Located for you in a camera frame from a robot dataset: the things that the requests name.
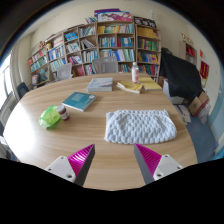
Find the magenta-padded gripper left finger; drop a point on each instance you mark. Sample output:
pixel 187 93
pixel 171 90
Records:
pixel 80 161

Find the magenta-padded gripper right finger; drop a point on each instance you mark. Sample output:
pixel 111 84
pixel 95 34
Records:
pixel 150 160

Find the white waffle towel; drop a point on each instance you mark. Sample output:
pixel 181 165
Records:
pixel 140 126

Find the red-lidded jar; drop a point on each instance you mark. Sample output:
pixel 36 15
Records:
pixel 63 112

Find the green plastic bag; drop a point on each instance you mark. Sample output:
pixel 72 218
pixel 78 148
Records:
pixel 48 117

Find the papers on floor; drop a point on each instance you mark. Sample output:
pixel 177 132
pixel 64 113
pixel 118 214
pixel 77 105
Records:
pixel 183 113

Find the teal book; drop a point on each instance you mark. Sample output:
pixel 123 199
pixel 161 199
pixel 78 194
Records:
pixel 79 101

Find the white box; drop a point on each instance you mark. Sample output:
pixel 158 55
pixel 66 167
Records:
pixel 170 95

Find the cardboard box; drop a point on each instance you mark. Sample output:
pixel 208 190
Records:
pixel 197 104

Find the yellow book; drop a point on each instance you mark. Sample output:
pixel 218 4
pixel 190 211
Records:
pixel 129 87
pixel 150 84

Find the grey book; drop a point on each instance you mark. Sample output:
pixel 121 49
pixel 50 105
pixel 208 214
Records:
pixel 100 84

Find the black cloth cover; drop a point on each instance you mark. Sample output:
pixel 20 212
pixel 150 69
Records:
pixel 181 75

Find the grey mesh chair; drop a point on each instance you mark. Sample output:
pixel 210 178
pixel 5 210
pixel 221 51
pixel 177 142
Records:
pixel 64 71
pixel 105 65

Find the dark office chair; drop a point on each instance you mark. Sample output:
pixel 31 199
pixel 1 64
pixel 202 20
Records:
pixel 22 90

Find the small wooden shelf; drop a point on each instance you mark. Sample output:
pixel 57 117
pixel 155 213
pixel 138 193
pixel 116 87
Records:
pixel 188 51

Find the wooden bookshelf with books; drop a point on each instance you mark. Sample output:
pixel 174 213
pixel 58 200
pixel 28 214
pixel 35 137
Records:
pixel 113 40

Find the red wall banner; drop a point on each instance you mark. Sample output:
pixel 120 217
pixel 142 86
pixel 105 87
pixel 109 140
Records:
pixel 204 70

